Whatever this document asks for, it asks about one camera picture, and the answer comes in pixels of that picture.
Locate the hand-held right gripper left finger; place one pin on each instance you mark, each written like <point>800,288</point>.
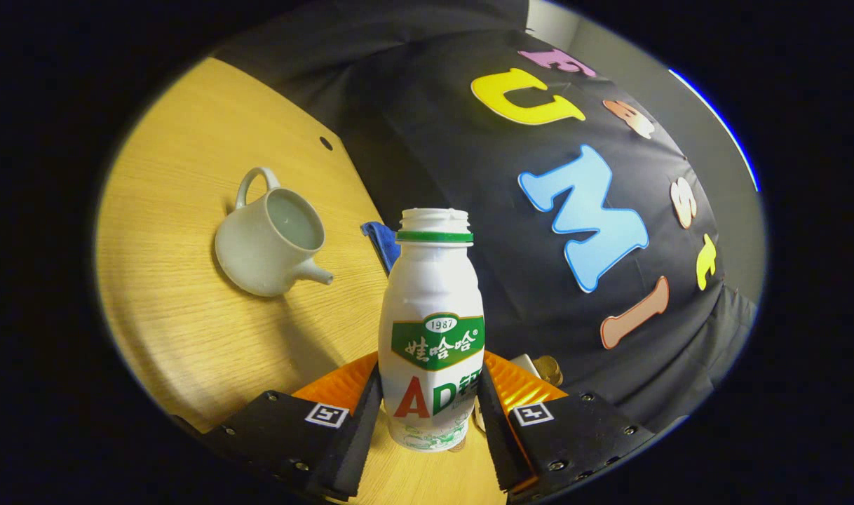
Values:
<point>362,435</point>

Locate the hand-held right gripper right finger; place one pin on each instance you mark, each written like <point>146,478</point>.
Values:
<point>496,442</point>

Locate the white plastic water bottle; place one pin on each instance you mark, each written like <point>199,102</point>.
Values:
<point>430,294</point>

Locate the white ceramic teacup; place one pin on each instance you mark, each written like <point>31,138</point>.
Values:
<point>252,259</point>

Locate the cream toaster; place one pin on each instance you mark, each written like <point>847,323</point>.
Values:
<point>524,366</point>

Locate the blue towel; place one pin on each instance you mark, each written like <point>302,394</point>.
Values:
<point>383,245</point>

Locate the black backdrop cloth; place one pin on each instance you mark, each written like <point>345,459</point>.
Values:
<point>469,175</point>

